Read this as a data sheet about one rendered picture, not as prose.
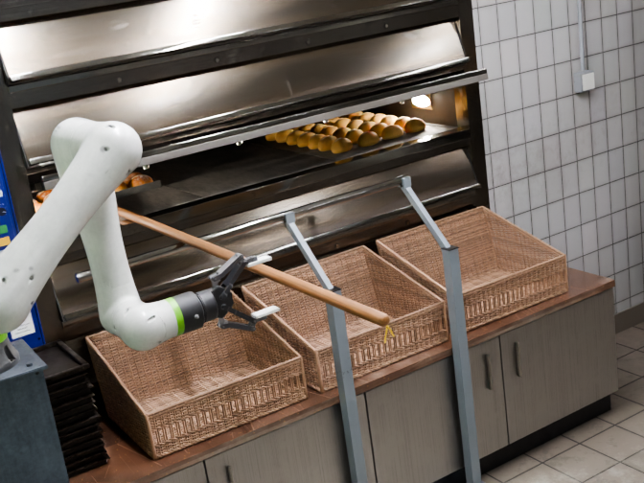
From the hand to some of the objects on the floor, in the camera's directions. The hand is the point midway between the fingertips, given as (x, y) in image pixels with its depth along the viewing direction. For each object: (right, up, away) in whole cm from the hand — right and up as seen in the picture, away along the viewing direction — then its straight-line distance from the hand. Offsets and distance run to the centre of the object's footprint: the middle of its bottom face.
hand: (269, 284), depth 248 cm
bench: (+21, -87, +119) cm, 149 cm away
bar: (+18, -95, +94) cm, 135 cm away
